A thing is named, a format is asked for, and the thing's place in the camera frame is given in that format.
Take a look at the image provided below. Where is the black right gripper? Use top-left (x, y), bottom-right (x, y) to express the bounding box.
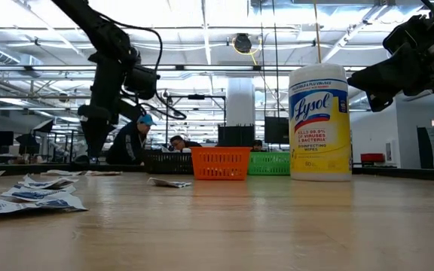
top-left (347, 14), bottom-right (434, 113)

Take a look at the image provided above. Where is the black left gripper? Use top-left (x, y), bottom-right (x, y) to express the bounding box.
top-left (76, 63), bottom-right (145, 159)

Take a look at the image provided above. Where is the Lysol wipes canister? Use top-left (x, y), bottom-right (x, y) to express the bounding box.
top-left (288, 62), bottom-right (353, 182)

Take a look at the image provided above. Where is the person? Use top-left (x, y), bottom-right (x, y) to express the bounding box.
top-left (169, 135), bottom-right (203, 154)
top-left (105, 114), bottom-right (158, 166)
top-left (250, 139), bottom-right (267, 153)

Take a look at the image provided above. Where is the red box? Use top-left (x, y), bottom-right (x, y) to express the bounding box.
top-left (359, 152), bottom-right (387, 165)

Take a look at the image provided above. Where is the black plastic basket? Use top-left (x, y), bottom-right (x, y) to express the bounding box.
top-left (144, 149), bottom-right (194, 175)

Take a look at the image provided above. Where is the orange plastic basket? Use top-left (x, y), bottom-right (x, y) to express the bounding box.
top-left (190, 146), bottom-right (253, 181)

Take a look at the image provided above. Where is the green plastic basket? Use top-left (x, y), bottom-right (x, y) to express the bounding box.
top-left (247, 151), bottom-right (292, 176)

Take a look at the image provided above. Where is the black perforated long box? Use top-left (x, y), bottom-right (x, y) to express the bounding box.
top-left (217, 125), bottom-right (255, 148)

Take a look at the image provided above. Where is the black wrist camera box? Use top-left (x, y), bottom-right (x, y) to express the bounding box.
top-left (124, 65), bottom-right (161, 101)

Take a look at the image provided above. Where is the yellow hanging cable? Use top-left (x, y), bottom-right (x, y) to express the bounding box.
top-left (313, 0), bottom-right (323, 64)

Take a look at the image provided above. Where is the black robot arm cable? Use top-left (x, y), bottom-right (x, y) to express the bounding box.
top-left (96, 11), bottom-right (188, 121)

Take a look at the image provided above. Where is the black rack frame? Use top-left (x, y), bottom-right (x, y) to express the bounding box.
top-left (164, 93), bottom-right (228, 150)

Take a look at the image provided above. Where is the black ceiling cable reel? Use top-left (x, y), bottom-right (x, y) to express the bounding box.
top-left (233, 32), bottom-right (254, 54)

